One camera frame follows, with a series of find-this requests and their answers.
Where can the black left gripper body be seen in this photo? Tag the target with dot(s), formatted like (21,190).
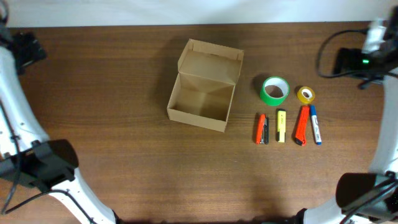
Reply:
(27,51)

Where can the red utility knife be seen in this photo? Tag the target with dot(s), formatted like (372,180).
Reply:
(300,138)

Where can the red black stapler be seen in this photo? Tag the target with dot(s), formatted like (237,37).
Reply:
(262,132)

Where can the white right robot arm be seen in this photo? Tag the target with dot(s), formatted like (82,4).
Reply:
(368,197)

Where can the open cardboard box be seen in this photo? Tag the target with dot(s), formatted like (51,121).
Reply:
(204,88)

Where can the green tape roll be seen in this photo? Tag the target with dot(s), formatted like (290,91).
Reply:
(274,91)

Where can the small yellow tape roll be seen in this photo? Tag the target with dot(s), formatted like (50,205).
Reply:
(305,95)

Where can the blue white marker pen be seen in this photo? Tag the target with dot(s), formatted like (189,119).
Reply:
(316,129)

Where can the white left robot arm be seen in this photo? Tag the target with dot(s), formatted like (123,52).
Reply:
(35,164)

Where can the yellow highlighter marker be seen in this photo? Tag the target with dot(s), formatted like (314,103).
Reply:
(281,125)

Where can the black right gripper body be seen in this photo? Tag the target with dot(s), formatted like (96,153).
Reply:
(355,61)

